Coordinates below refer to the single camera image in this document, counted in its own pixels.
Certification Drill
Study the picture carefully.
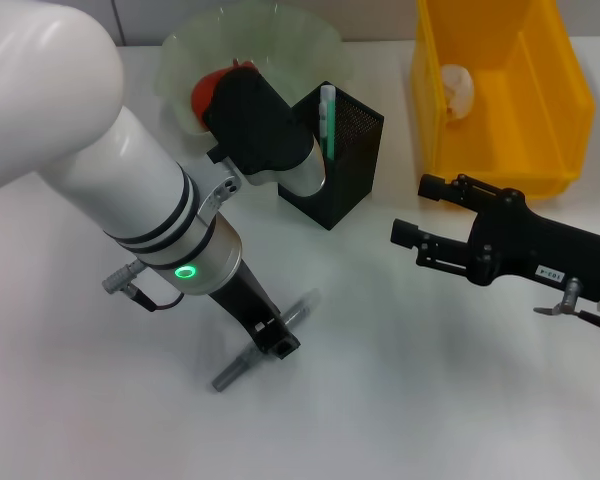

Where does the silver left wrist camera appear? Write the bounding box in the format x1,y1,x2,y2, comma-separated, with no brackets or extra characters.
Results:
202,67,330,200

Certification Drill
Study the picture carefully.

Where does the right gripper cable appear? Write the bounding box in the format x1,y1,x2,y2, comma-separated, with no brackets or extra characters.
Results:
532,277,600,337

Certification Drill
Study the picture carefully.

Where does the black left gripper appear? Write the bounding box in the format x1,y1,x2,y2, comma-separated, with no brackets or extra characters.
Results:
207,259,302,363

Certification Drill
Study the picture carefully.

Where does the white paper ball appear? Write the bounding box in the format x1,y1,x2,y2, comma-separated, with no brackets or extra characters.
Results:
439,63,476,121

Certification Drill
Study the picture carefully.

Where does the green utility knife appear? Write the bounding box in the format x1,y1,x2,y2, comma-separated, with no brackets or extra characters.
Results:
318,83,339,162

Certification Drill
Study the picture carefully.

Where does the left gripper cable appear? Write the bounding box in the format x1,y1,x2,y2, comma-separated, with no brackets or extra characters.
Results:
101,259,186,314

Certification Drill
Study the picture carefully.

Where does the yellow plastic bin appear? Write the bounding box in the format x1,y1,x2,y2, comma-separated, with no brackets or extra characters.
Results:
411,0,596,201

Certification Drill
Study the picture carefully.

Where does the reddish orange fruit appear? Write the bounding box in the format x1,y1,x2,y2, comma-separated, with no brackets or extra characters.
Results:
189,58,259,129

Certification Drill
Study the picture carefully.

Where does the black mesh pen holder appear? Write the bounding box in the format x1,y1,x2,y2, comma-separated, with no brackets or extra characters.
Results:
277,80,385,231

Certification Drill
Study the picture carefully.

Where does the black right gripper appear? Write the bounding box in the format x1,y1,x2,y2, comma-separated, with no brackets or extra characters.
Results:
388,172,600,305

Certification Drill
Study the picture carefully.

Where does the green glass fruit plate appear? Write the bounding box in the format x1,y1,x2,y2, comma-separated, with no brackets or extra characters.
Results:
154,4,355,151

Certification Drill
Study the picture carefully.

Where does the grey marker pen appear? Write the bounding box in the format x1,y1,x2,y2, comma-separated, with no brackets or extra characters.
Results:
211,288,324,394

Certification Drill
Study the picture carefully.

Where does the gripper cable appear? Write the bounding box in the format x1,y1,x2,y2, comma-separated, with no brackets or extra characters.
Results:
532,277,600,337
101,259,186,314

